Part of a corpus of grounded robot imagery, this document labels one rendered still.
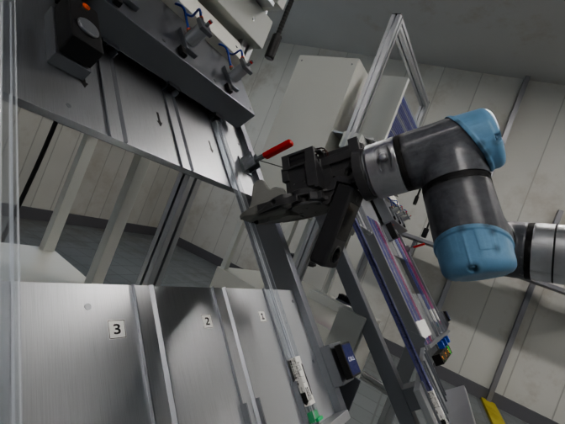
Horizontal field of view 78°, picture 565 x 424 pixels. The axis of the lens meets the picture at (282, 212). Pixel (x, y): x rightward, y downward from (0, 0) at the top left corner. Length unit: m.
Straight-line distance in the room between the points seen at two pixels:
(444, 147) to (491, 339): 3.79
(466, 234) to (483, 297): 3.73
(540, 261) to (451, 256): 0.14
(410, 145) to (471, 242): 0.13
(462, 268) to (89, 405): 0.35
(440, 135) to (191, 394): 0.38
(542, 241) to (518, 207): 3.71
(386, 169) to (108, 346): 0.35
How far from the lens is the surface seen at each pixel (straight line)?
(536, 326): 4.23
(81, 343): 0.32
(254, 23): 0.88
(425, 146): 0.44
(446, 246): 0.41
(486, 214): 0.41
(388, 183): 0.45
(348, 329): 0.77
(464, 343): 4.16
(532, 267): 0.53
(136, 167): 0.92
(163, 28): 0.61
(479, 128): 0.44
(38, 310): 0.31
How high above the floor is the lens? 0.96
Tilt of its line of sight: level
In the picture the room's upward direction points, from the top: 21 degrees clockwise
